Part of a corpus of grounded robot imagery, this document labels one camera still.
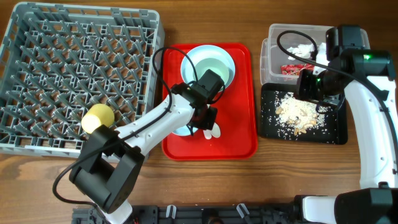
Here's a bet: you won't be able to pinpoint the light blue plate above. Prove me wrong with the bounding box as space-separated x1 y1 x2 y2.
180 44 236 91

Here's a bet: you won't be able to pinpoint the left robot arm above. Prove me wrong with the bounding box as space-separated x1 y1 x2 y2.
69 70 224 223

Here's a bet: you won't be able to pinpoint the grey plastic dishwasher rack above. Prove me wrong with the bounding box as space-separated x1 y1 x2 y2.
1 2 165 157

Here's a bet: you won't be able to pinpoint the black plastic tray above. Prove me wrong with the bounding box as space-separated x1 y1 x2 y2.
260 83 348 144

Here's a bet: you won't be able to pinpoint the white plastic spoon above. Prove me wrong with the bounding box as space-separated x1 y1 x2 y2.
203 123 221 140

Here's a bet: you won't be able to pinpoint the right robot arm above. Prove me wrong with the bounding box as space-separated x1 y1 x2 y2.
295 26 397 223

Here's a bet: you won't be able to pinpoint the yellow plastic cup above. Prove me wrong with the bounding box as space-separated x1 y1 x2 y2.
81 103 114 134

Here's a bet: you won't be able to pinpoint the clear plastic bin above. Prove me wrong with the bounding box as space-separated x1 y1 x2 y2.
260 24 370 85

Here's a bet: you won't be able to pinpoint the light blue small bowl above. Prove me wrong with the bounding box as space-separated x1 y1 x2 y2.
172 126 198 136

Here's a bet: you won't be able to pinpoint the red snack wrapper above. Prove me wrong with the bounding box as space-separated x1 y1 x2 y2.
280 63 315 75

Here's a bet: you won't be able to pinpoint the red plastic tray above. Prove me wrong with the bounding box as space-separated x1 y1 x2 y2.
162 42 258 161

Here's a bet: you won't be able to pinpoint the crumpled white tissue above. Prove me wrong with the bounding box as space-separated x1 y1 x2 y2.
287 44 314 59

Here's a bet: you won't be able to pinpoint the rice and peanut scraps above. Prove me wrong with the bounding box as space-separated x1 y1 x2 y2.
274 93 326 136

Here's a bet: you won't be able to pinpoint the green bowl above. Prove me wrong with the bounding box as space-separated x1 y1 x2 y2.
195 58 229 87

